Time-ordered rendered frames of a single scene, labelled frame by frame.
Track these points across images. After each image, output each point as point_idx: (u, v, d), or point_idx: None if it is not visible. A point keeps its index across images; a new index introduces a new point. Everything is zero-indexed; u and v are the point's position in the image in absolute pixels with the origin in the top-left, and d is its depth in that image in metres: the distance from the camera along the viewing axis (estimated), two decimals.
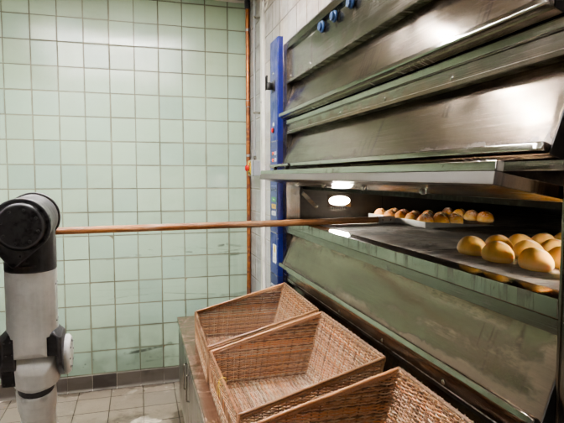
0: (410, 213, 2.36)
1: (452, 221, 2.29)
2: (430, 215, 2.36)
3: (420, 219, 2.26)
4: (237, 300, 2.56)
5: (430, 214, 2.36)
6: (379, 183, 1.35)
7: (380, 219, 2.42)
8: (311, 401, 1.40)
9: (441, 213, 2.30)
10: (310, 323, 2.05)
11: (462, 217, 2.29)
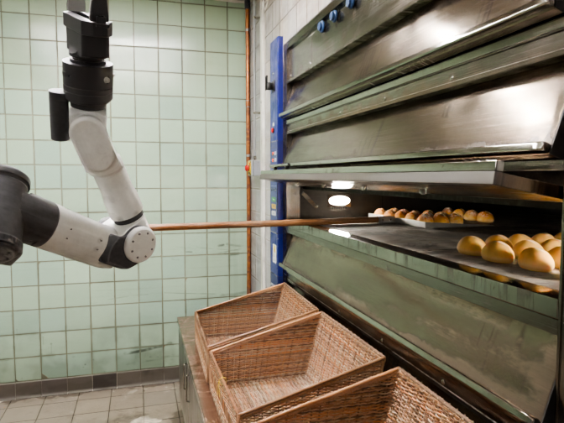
0: (410, 213, 2.36)
1: (452, 221, 2.29)
2: (430, 215, 2.36)
3: (420, 219, 2.26)
4: (237, 300, 2.56)
5: (430, 214, 2.36)
6: (379, 183, 1.35)
7: (380, 219, 2.42)
8: (311, 401, 1.40)
9: (441, 213, 2.30)
10: (310, 323, 2.05)
11: (462, 217, 2.29)
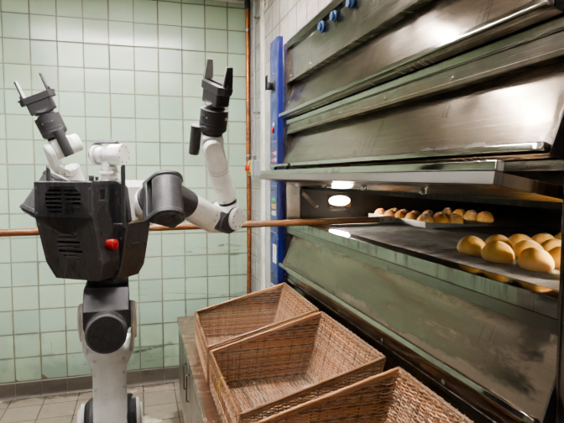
0: (410, 213, 2.36)
1: (452, 221, 2.29)
2: (430, 215, 2.36)
3: (420, 219, 2.26)
4: (237, 300, 2.56)
5: (430, 214, 2.36)
6: (379, 183, 1.35)
7: (380, 219, 2.42)
8: (311, 401, 1.40)
9: (441, 213, 2.30)
10: (310, 323, 2.05)
11: (462, 217, 2.29)
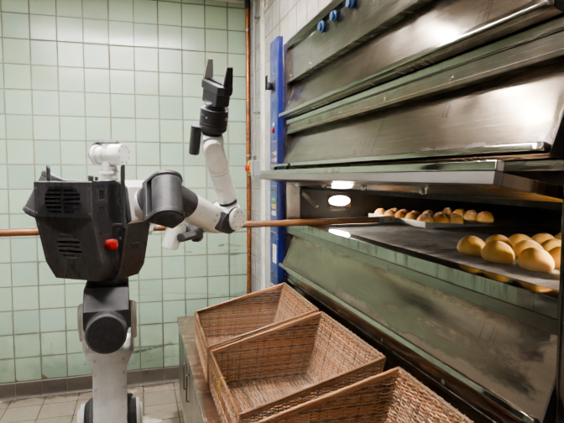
0: (410, 213, 2.36)
1: (452, 221, 2.29)
2: (430, 215, 2.36)
3: (420, 219, 2.26)
4: (237, 300, 2.56)
5: (430, 214, 2.36)
6: (379, 183, 1.35)
7: (380, 219, 2.42)
8: (311, 401, 1.40)
9: (441, 213, 2.30)
10: (310, 323, 2.05)
11: (462, 217, 2.29)
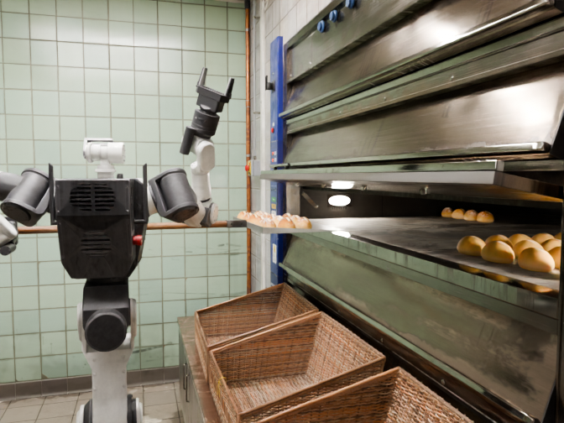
0: (258, 217, 2.15)
1: (299, 227, 2.08)
2: (279, 219, 2.15)
3: (261, 223, 2.05)
4: (237, 300, 2.56)
5: (280, 218, 2.15)
6: (379, 183, 1.35)
7: (229, 223, 2.21)
8: (311, 401, 1.40)
9: (286, 217, 2.09)
10: (310, 323, 2.05)
11: (309, 221, 2.08)
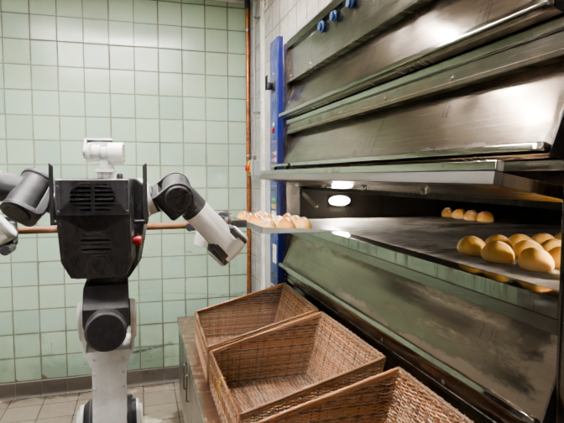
0: (258, 217, 2.15)
1: (299, 227, 2.08)
2: (279, 219, 2.15)
3: (261, 223, 2.05)
4: (237, 300, 2.56)
5: (280, 218, 2.15)
6: (379, 183, 1.35)
7: None
8: (311, 401, 1.40)
9: (286, 217, 2.09)
10: (310, 323, 2.05)
11: (309, 221, 2.08)
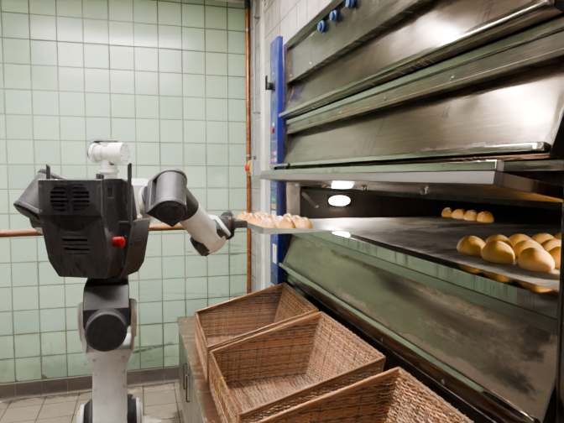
0: (258, 218, 2.15)
1: (300, 227, 2.08)
2: (280, 219, 2.15)
3: (262, 224, 2.05)
4: (237, 300, 2.56)
5: (281, 218, 2.15)
6: (379, 183, 1.35)
7: None
8: (311, 401, 1.40)
9: (287, 217, 2.09)
10: (310, 323, 2.05)
11: (310, 222, 2.08)
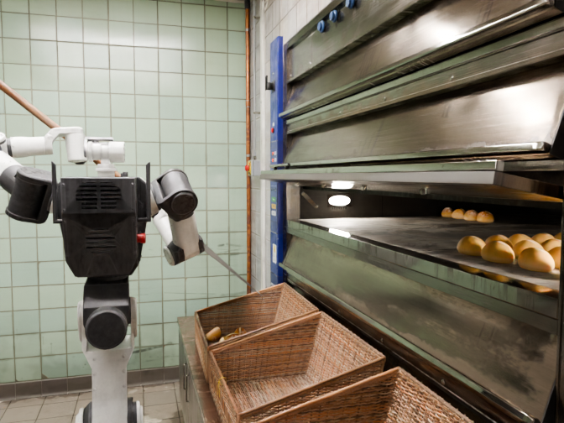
0: None
1: None
2: None
3: None
4: (237, 300, 2.56)
5: None
6: (379, 183, 1.35)
7: None
8: (311, 401, 1.40)
9: None
10: (310, 323, 2.05)
11: None
